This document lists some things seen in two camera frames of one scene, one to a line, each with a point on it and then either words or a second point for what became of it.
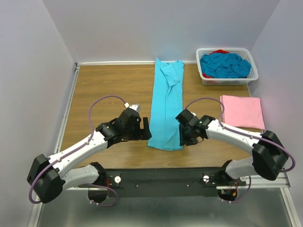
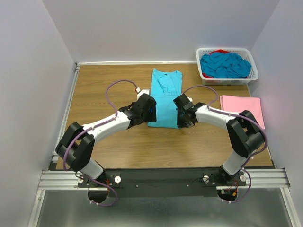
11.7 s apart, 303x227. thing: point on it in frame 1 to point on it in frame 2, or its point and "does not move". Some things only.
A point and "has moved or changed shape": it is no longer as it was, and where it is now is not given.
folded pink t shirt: [243, 111] does not move
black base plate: [173, 182] does not move
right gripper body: [186, 136] to [181, 120]
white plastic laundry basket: [226, 66] does not move
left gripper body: [133, 133] to [149, 117]
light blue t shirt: [167, 97] has moved or changed shape
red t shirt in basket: [218, 51] does not move
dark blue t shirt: [225, 65] does not move
